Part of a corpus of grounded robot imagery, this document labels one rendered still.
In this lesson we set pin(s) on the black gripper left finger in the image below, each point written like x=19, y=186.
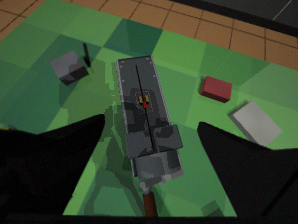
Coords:
x=51, y=164

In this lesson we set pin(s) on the dark red block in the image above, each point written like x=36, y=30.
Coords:
x=216, y=89

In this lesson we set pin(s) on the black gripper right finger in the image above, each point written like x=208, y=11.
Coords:
x=253, y=176

